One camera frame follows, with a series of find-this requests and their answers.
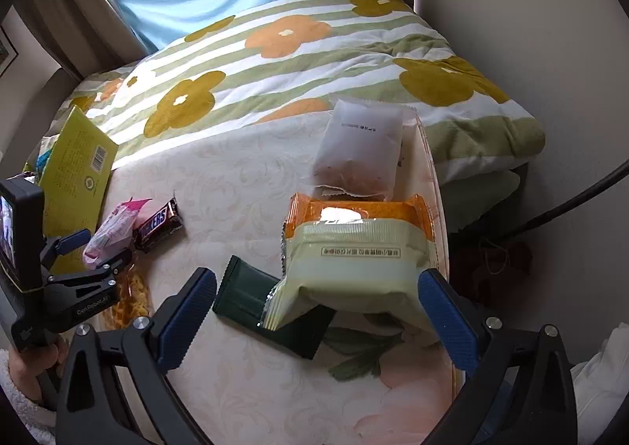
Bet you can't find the brown chocolate bar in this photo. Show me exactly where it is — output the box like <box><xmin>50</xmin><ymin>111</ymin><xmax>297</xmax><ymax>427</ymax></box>
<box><xmin>132</xmin><ymin>198</ymin><xmax>184</xmax><ymax>254</ymax></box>

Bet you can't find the dark red cloth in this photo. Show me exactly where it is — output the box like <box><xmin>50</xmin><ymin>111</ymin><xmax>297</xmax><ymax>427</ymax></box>
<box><xmin>451</xmin><ymin>239</ymin><xmax>535</xmax><ymax>309</ymax></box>

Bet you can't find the pink snack packet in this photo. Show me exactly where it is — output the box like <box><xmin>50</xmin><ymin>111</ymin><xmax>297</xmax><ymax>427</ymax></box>
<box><xmin>82</xmin><ymin>197</ymin><xmax>153</xmax><ymax>265</ymax></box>

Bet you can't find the person's left forearm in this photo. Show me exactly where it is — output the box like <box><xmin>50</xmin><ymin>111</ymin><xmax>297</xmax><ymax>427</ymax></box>
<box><xmin>0</xmin><ymin>349</ymin><xmax>58</xmax><ymax>445</ymax></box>

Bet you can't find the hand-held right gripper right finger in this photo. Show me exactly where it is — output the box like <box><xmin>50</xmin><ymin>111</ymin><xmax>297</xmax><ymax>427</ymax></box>
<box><xmin>417</xmin><ymin>268</ymin><xmax>578</xmax><ymax>445</ymax></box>

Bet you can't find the white translucent snack packet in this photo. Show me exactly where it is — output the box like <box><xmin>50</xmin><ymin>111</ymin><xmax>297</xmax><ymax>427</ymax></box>
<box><xmin>313</xmin><ymin>98</ymin><xmax>419</xmax><ymax>203</ymax></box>

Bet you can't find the framed wall poster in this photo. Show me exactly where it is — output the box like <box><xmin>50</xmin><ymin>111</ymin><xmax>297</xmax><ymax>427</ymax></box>
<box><xmin>0</xmin><ymin>26</ymin><xmax>19</xmax><ymax>78</ymax></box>

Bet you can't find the white floral tablecloth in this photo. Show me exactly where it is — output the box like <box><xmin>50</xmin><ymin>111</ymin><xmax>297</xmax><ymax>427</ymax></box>
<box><xmin>96</xmin><ymin>116</ymin><xmax>467</xmax><ymax>445</ymax></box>

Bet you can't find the person's left hand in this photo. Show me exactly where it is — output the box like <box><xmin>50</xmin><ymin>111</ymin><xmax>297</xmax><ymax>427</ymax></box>
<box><xmin>7</xmin><ymin>332</ymin><xmax>70</xmax><ymax>403</ymax></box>

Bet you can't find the black clothes rack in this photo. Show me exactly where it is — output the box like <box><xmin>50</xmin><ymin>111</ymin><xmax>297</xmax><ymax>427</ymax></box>
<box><xmin>510</xmin><ymin>164</ymin><xmax>629</xmax><ymax>230</ymax></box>

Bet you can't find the pale green snack packet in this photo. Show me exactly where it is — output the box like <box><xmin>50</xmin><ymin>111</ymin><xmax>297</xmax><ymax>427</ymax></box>
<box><xmin>260</xmin><ymin>219</ymin><xmax>440</xmax><ymax>344</ymax></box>

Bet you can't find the clear yellow waffle snack packet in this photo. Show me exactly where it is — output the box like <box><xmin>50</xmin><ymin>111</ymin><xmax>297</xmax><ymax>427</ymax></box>
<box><xmin>105</xmin><ymin>253</ymin><xmax>151</xmax><ymax>329</ymax></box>

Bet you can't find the grey headboard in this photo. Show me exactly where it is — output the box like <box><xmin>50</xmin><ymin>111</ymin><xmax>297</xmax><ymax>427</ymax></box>
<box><xmin>0</xmin><ymin>68</ymin><xmax>86</xmax><ymax>178</ymax></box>

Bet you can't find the cream garment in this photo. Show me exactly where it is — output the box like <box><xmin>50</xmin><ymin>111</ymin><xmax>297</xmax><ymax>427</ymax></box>
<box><xmin>571</xmin><ymin>326</ymin><xmax>629</xmax><ymax>432</ymax></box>

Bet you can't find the floral striped blanket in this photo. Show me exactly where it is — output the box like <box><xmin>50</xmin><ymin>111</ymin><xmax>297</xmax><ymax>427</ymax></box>
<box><xmin>42</xmin><ymin>0</ymin><xmax>547</xmax><ymax>230</ymax></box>

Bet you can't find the yellow-green cardboard box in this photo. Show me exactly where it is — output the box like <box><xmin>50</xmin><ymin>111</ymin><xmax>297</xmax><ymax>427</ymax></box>
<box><xmin>24</xmin><ymin>105</ymin><xmax>120</xmax><ymax>275</ymax></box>

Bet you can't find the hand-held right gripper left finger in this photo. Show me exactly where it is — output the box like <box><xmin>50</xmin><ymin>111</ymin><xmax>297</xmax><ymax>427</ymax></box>
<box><xmin>56</xmin><ymin>268</ymin><xmax>218</xmax><ymax>445</ymax></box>

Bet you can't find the dark green snack packet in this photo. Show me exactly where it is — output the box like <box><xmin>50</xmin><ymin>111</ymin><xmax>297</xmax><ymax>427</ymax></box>
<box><xmin>212</xmin><ymin>255</ymin><xmax>338</xmax><ymax>360</ymax></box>

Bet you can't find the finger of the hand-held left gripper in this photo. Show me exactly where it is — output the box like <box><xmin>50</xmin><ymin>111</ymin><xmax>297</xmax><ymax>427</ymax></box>
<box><xmin>81</xmin><ymin>248</ymin><xmax>135</xmax><ymax>281</ymax></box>
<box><xmin>41</xmin><ymin>228</ymin><xmax>96</xmax><ymax>270</ymax></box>

